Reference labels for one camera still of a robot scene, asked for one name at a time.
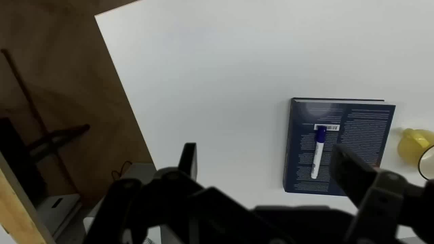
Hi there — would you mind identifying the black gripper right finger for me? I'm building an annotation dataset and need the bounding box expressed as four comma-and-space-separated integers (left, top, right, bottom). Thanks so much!
330, 145, 434, 244

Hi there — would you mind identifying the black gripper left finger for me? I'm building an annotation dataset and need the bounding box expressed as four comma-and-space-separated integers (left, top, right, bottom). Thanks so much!
83, 142, 296, 244

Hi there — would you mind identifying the white marker with blue cap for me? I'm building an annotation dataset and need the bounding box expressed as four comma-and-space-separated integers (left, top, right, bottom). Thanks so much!
311, 126, 327, 179

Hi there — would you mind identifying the yellow enamel mug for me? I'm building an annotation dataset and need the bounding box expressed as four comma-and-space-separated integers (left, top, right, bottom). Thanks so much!
398, 129, 434, 180

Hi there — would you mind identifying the dark blue hardcover book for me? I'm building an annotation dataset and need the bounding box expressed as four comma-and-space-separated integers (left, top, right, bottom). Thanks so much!
282, 96, 398, 196

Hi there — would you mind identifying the grey metal bracket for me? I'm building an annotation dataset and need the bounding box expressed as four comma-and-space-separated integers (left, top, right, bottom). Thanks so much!
37, 194, 82, 238

